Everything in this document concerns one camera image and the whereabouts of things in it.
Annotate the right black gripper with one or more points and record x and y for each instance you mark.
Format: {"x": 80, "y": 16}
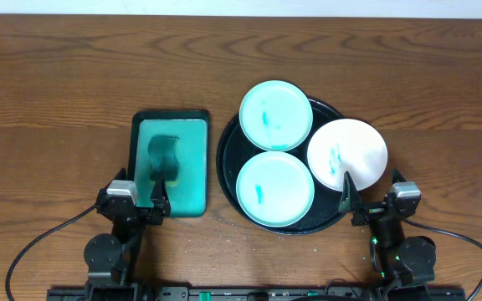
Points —
{"x": 375, "y": 211}

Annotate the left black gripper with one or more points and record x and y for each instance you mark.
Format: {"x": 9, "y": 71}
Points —
{"x": 139, "y": 211}

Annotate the dark green scrub sponge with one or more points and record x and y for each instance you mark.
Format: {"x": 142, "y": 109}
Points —
{"x": 163, "y": 160}

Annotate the rectangular green water tray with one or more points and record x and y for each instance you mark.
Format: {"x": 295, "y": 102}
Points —
{"x": 189, "y": 197}

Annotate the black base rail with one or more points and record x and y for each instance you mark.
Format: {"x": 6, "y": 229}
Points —
{"x": 207, "y": 294}

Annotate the round black serving tray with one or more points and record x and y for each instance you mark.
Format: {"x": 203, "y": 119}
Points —
{"x": 234, "y": 150}

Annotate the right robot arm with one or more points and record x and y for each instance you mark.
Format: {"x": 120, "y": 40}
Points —
{"x": 403, "y": 262}

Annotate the mint plate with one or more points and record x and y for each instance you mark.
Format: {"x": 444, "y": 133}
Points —
{"x": 275, "y": 116}
{"x": 275, "y": 189}

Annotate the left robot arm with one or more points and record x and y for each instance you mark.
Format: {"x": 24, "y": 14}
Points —
{"x": 111, "y": 257}

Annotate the white round plate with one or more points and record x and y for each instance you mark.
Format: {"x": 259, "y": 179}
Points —
{"x": 347, "y": 146}

